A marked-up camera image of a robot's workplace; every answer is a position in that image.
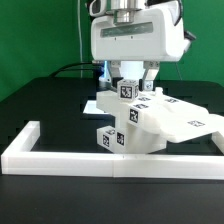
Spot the white H-shaped chair back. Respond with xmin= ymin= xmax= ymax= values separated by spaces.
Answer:
xmin=97 ymin=91 xmax=224 ymax=143

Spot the white U-shaped fence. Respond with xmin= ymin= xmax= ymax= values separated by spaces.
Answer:
xmin=1 ymin=121 xmax=224 ymax=180

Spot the white block right edge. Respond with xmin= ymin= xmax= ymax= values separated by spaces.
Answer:
xmin=212 ymin=132 xmax=224 ymax=154

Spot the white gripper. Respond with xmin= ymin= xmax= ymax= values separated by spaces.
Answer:
xmin=91 ymin=6 xmax=193 ymax=91

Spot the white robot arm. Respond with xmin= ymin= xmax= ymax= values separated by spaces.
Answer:
xmin=89 ymin=0 xmax=195 ymax=90

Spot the white tagged cube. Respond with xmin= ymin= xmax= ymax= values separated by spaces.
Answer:
xmin=117 ymin=79 xmax=139 ymax=101

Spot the black cable bundle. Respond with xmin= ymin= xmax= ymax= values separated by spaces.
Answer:
xmin=49 ymin=60 xmax=105 ymax=78

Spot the white tag base sheet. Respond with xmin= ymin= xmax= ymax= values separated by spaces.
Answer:
xmin=83 ymin=100 xmax=105 ymax=115

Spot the white cable on wall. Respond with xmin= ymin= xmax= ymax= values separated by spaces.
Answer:
xmin=77 ymin=0 xmax=84 ymax=79

